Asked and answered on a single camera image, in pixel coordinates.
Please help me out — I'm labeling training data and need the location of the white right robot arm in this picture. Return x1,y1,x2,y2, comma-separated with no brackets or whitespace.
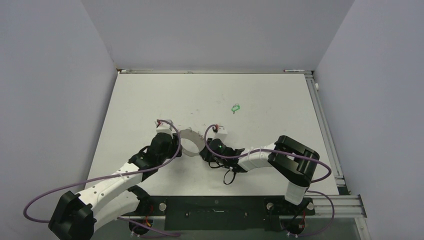
199,135,320,214

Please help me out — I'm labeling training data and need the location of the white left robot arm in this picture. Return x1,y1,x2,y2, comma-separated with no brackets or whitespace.
48,132,182,240

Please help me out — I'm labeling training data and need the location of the green key tag with key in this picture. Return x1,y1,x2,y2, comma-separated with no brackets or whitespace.
231,103,241,114

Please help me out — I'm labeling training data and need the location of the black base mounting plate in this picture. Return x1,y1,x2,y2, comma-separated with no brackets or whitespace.
127,195,316,231

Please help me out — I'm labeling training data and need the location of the white marker pen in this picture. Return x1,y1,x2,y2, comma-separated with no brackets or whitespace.
283,69,306,73

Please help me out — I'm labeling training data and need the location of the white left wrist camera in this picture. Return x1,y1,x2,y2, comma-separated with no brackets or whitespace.
155,119,173,135

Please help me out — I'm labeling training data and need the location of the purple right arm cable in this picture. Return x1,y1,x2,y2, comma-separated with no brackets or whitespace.
203,124,335,239

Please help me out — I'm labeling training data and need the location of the aluminium table frame rail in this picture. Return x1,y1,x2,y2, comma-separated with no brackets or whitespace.
304,70,367,219

